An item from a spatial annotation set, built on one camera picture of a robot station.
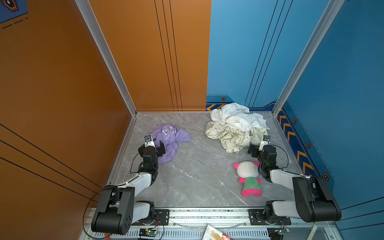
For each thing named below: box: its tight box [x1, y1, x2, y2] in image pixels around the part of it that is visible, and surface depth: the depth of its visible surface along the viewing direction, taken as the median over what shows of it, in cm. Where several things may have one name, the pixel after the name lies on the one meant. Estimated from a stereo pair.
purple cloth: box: [152, 123, 192, 164], surface depth 99 cm
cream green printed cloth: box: [205, 120, 268, 153], surface depth 101 cm
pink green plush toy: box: [233, 161, 263, 197], surface depth 83 cm
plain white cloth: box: [210, 102, 270, 131], surface depth 104 cm
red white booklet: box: [202, 224, 235, 240], surface depth 67 cm
